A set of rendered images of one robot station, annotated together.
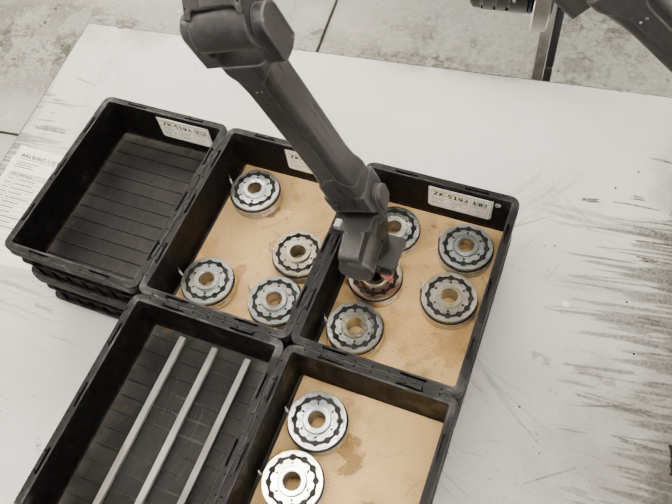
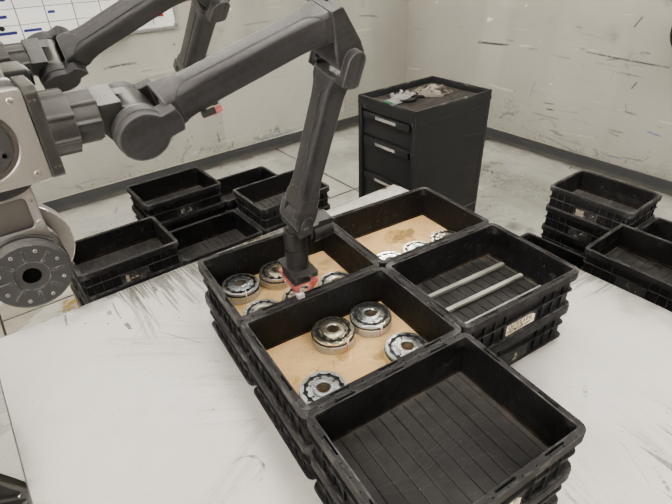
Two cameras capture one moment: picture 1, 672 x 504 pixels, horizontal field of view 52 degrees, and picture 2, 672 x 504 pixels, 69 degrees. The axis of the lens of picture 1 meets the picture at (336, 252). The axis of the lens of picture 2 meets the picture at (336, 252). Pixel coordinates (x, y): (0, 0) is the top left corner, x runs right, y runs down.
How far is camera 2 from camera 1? 1.57 m
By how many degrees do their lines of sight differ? 85
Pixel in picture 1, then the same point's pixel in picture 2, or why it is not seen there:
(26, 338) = (595, 480)
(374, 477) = (379, 246)
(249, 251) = (362, 364)
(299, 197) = (294, 379)
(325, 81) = not seen: outside the picture
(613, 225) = (140, 309)
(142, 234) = (442, 430)
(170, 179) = (387, 470)
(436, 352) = not seen: hidden behind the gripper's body
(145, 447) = (494, 302)
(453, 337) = not seen: hidden behind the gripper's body
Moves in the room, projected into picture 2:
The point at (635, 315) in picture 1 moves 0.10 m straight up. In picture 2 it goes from (194, 276) to (189, 251)
